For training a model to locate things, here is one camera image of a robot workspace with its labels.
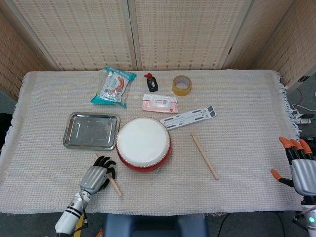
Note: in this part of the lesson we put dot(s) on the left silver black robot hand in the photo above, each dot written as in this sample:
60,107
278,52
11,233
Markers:
95,176

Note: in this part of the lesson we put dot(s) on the right silver robot hand orange fingertips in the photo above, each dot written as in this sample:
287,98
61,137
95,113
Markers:
303,172

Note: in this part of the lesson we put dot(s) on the wooden drumstick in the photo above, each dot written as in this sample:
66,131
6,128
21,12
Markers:
205,158
116,188

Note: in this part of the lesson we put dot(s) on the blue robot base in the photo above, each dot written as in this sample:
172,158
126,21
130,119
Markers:
153,225

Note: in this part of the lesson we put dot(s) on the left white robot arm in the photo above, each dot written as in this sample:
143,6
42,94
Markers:
70,213

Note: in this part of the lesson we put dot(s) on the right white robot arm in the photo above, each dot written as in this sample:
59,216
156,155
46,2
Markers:
309,212

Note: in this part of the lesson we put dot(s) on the rectangular metal tray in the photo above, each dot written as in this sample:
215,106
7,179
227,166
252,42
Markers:
89,130

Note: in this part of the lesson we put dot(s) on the red drum with white skin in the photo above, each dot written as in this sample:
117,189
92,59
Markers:
143,140

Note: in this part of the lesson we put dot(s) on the white power strip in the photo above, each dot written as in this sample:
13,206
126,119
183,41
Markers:
303,120

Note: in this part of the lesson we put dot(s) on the white woven tablecloth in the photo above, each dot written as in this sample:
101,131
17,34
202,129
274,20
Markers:
234,192

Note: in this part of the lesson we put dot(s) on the teal clear snack bag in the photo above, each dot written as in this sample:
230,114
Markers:
111,86

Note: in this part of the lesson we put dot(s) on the black screen hinge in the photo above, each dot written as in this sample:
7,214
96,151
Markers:
303,78
230,50

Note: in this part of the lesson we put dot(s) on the pink wet wipes pack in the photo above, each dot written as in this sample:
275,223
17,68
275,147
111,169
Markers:
158,103

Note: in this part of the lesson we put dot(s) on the black ink bottle red cap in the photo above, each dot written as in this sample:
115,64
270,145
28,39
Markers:
151,84

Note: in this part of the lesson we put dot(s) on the white folding laptop stand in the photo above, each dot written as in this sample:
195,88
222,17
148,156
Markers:
187,117

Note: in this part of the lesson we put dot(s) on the clear yellowish tape roll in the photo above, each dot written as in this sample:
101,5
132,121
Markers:
175,90

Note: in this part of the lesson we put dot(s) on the woven bamboo folding screen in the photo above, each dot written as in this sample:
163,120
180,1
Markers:
74,37

